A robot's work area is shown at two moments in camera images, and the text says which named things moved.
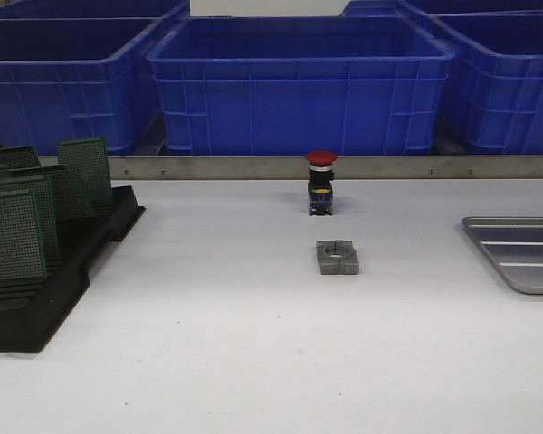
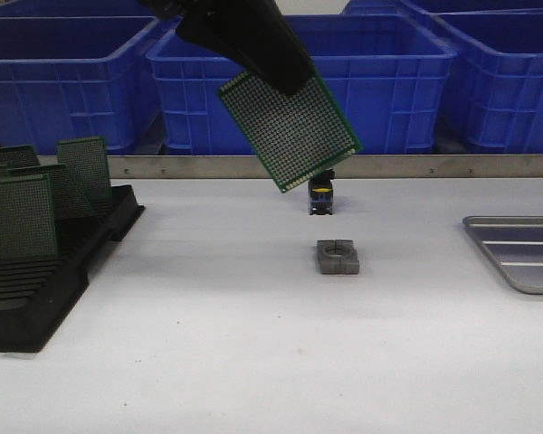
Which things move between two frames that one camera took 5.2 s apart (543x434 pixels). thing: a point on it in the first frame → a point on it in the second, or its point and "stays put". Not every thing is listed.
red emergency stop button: [320, 182] stays put
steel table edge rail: [346, 167] stays put
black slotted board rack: [21, 316] stays put
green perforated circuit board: [12, 244] → [298, 136]
